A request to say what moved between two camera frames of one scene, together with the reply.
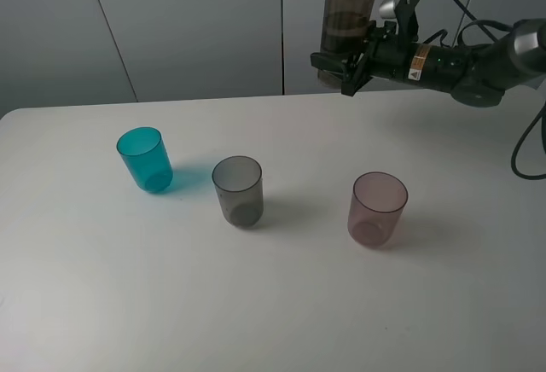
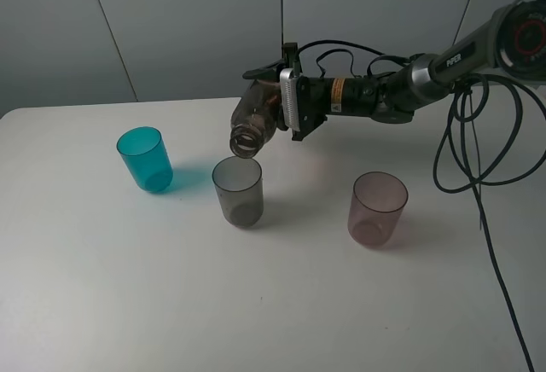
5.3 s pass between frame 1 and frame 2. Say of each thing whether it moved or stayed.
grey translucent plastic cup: stayed
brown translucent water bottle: moved
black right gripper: moved
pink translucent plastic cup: stayed
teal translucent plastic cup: stayed
